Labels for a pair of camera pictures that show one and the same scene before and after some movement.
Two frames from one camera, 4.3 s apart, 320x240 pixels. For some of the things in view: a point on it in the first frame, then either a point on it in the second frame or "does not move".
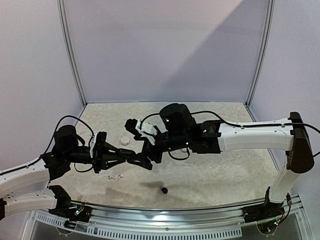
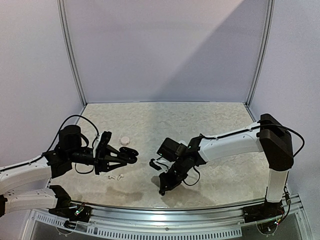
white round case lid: (125, 140) does not move
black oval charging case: (126, 154) does not move
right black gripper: (152, 146) -> (175, 172)
